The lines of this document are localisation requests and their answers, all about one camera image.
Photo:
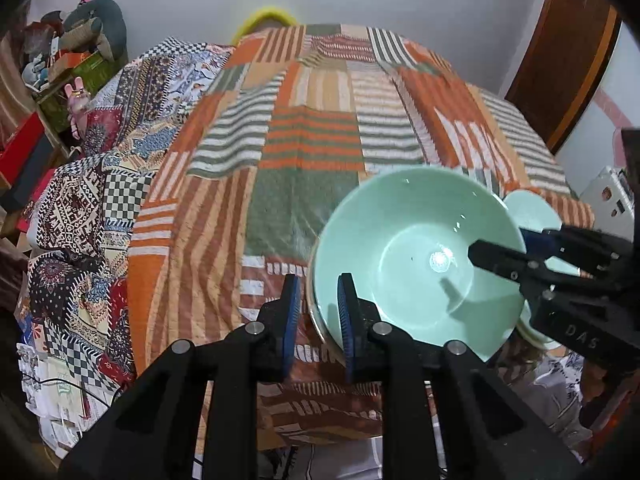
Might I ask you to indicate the green cardboard box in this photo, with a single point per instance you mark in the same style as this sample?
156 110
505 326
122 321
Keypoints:
95 72

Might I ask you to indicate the yellow foam tube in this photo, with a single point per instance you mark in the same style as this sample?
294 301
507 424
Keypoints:
263 18

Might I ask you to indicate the brown wooden door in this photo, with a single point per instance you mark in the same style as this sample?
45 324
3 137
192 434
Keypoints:
563 65

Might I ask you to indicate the red and blue boxes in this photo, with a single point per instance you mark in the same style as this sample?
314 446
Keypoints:
23 163

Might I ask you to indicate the grey plush toy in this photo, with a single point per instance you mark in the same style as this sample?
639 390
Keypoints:
97 23

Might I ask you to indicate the striped orange patchwork tablecloth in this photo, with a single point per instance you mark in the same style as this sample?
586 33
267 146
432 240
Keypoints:
297 118

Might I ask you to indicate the patterned patchwork quilt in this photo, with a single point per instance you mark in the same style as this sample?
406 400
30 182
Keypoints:
75 354

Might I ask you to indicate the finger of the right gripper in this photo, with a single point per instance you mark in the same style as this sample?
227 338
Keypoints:
598 254
520 269

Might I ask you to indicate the white bowl black dots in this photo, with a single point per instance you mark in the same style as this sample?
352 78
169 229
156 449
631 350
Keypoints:
315 314

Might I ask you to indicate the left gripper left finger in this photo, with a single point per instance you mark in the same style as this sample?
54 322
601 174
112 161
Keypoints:
194 405

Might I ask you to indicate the mint green plate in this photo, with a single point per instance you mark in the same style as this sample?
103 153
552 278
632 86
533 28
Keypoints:
533 215

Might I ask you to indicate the pink bunny toy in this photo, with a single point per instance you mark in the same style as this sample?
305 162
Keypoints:
78 99

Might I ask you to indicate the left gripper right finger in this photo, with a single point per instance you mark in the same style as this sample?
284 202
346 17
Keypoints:
445 415

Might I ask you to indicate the mint green bowl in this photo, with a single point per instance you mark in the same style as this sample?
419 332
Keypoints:
404 238

